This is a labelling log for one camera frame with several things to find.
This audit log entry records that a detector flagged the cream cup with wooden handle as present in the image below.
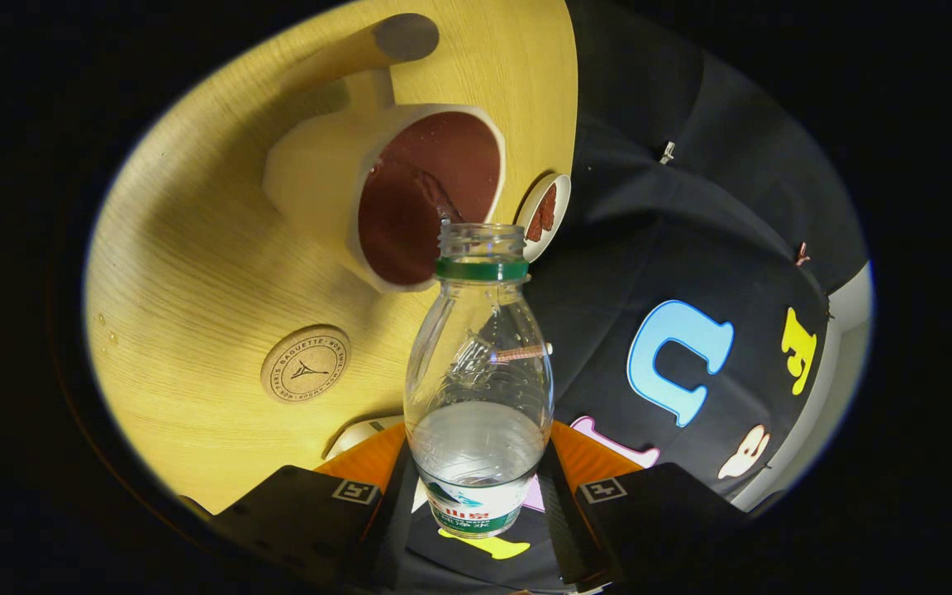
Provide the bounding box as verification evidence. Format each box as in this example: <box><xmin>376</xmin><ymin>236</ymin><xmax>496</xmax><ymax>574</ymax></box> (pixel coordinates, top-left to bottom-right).
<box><xmin>263</xmin><ymin>14</ymin><xmax>507</xmax><ymax>293</ymax></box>

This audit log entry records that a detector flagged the clear plastic juice bottle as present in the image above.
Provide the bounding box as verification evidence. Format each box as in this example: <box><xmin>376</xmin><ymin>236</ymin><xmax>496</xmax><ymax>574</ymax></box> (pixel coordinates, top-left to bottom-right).
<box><xmin>403</xmin><ymin>223</ymin><xmax>555</xmax><ymax>540</ymax></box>

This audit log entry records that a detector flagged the black backdrop cloth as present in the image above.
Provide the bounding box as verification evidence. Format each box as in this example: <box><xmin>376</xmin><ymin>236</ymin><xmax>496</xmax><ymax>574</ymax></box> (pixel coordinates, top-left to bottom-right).
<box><xmin>393</xmin><ymin>0</ymin><xmax>869</xmax><ymax>595</ymax></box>

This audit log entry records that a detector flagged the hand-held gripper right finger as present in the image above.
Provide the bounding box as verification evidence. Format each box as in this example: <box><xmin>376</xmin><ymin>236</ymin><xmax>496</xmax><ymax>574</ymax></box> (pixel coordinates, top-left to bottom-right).
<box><xmin>538</xmin><ymin>420</ymin><xmax>750</xmax><ymax>589</ymax></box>

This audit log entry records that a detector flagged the white toaster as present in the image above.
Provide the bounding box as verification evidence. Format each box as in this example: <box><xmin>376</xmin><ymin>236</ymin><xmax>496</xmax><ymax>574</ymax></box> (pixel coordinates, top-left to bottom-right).
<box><xmin>323</xmin><ymin>416</ymin><xmax>407</xmax><ymax>459</ymax></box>

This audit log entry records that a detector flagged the wooden table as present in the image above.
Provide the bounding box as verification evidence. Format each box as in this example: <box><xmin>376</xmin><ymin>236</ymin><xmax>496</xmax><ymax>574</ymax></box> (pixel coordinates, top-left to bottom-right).
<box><xmin>83</xmin><ymin>0</ymin><xmax>580</xmax><ymax>515</ymax></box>

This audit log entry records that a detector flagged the round cork coaster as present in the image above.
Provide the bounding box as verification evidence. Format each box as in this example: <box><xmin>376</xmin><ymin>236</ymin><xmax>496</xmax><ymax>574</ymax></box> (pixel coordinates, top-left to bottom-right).
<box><xmin>260</xmin><ymin>325</ymin><xmax>352</xmax><ymax>404</ymax></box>

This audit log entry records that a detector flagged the white round plate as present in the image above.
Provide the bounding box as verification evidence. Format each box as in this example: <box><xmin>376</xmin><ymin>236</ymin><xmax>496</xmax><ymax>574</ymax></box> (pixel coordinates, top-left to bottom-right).
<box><xmin>516</xmin><ymin>173</ymin><xmax>573</xmax><ymax>264</ymax></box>

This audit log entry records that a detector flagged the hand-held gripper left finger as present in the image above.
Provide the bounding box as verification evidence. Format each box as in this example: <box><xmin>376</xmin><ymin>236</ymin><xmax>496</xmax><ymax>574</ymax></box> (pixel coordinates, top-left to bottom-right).
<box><xmin>212</xmin><ymin>421</ymin><xmax>415</xmax><ymax>589</ymax></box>

